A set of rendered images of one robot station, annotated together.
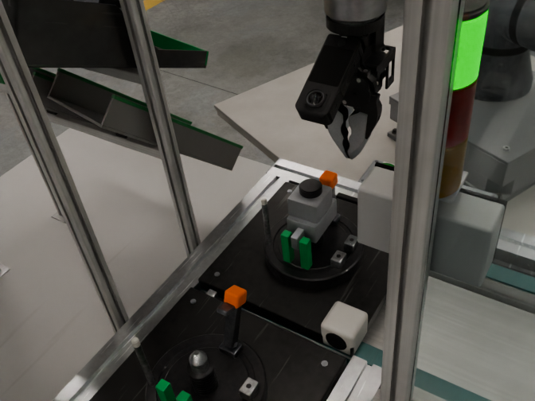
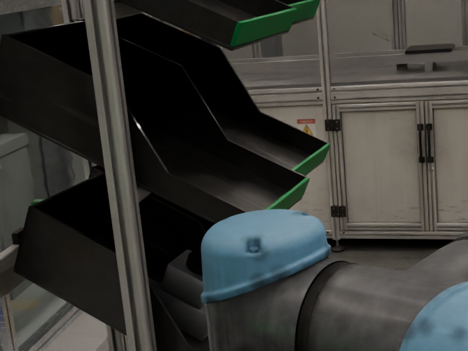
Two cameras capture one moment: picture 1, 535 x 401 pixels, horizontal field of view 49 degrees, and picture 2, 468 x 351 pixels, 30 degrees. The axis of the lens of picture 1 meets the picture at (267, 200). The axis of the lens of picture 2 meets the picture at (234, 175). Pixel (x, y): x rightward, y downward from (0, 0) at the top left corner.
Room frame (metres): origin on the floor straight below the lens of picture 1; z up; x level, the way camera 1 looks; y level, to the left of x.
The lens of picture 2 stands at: (0.49, -0.58, 1.58)
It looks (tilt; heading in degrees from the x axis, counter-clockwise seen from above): 14 degrees down; 68
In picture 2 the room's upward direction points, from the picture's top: 6 degrees counter-clockwise
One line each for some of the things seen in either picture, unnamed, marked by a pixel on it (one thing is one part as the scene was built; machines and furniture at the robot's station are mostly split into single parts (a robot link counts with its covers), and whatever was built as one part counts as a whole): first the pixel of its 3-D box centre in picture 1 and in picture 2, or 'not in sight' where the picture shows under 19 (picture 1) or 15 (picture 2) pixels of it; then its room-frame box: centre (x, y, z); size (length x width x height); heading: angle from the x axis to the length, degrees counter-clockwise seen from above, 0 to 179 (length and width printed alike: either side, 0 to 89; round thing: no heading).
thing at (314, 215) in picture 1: (308, 209); not in sight; (0.57, -0.05, 1.06); 0.08 x 0.04 x 0.07; 145
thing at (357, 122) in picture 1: (365, 127); not in sight; (0.68, -0.15, 1.11); 0.06 x 0.03 x 0.09; 143
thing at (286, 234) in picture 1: (287, 246); not in sight; (0.55, -0.02, 1.01); 0.01 x 0.01 x 0.05; 53
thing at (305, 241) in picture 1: (306, 253); not in sight; (0.54, -0.04, 1.01); 0.01 x 0.01 x 0.05; 53
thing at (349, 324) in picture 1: (344, 328); not in sight; (0.44, -0.08, 0.97); 0.05 x 0.05 x 0.04; 53
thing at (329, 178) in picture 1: (326, 199); not in sight; (0.62, -0.08, 1.04); 0.04 x 0.02 x 0.08; 143
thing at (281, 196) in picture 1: (314, 256); not in sight; (0.58, -0.06, 0.96); 0.24 x 0.24 x 0.02; 53
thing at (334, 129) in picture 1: (345, 122); not in sight; (0.69, -0.12, 1.11); 0.06 x 0.03 x 0.09; 143
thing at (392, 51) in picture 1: (357, 55); not in sight; (0.69, -0.14, 1.21); 0.09 x 0.08 x 0.12; 143
